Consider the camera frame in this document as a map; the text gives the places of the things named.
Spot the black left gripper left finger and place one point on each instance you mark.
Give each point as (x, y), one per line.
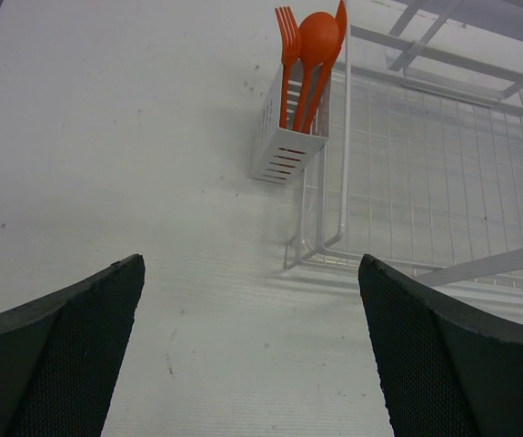
(61, 354)

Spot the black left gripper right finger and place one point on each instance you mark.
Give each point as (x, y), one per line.
(445, 367)

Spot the white cutlery caddy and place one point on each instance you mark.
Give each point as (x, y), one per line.
(281, 154)

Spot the orange plastic spoon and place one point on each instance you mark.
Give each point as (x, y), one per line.
(319, 36)

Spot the orange plastic fork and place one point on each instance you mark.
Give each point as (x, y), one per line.
(291, 49)

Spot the orange plastic knife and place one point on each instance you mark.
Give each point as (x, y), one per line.
(340, 18)

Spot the white wire dish rack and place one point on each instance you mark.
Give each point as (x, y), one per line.
(424, 165)

